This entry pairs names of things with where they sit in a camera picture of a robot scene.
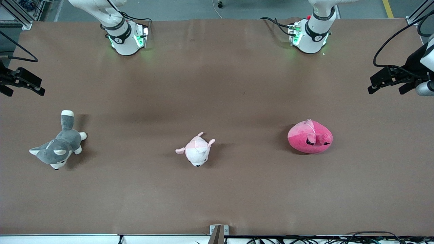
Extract black right base cable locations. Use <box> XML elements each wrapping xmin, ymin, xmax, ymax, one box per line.
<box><xmin>108</xmin><ymin>0</ymin><xmax>152</xmax><ymax>34</ymax></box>

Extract black base cable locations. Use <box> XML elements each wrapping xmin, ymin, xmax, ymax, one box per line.
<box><xmin>260</xmin><ymin>17</ymin><xmax>293</xmax><ymax>36</ymax></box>
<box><xmin>108</xmin><ymin>0</ymin><xmax>152</xmax><ymax>34</ymax></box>

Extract aluminium frame profile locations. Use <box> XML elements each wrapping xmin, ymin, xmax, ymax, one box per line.
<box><xmin>0</xmin><ymin>0</ymin><xmax>46</xmax><ymax>30</ymax></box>
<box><xmin>406</xmin><ymin>0</ymin><xmax>434</xmax><ymax>26</ymax></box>

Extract black left base cable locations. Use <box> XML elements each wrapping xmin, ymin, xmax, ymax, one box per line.
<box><xmin>260</xmin><ymin>17</ymin><xmax>293</xmax><ymax>36</ymax></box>

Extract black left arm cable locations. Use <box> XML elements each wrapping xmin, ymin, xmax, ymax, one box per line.
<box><xmin>373</xmin><ymin>9</ymin><xmax>434</xmax><ymax>68</ymax></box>

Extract white table edge strip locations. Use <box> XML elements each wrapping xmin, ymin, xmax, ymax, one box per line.
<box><xmin>0</xmin><ymin>234</ymin><xmax>211</xmax><ymax>244</ymax></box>

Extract pink flamingo plush toy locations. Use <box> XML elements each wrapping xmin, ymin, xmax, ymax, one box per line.
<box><xmin>288</xmin><ymin>119</ymin><xmax>333</xmax><ymax>155</ymax></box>

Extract grey white husky plush toy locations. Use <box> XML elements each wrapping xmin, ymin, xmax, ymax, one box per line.
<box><xmin>29</xmin><ymin>110</ymin><xmax>87</xmax><ymax>170</ymax></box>

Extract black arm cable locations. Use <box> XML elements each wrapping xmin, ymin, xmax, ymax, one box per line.
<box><xmin>373</xmin><ymin>9</ymin><xmax>434</xmax><ymax>68</ymax></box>
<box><xmin>0</xmin><ymin>31</ymin><xmax>39</xmax><ymax>63</ymax></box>

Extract brown table cover sheet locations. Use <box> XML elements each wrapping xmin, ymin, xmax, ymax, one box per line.
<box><xmin>0</xmin><ymin>18</ymin><xmax>434</xmax><ymax>237</ymax></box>

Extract white pink pig plush toy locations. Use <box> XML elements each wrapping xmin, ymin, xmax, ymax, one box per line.
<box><xmin>175</xmin><ymin>132</ymin><xmax>216</xmax><ymax>167</ymax></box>

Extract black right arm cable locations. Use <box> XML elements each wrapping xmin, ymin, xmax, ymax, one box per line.
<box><xmin>0</xmin><ymin>31</ymin><xmax>39</xmax><ymax>63</ymax></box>

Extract metal table edge bracket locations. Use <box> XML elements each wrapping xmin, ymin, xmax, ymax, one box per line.
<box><xmin>210</xmin><ymin>224</ymin><xmax>229</xmax><ymax>244</ymax></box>

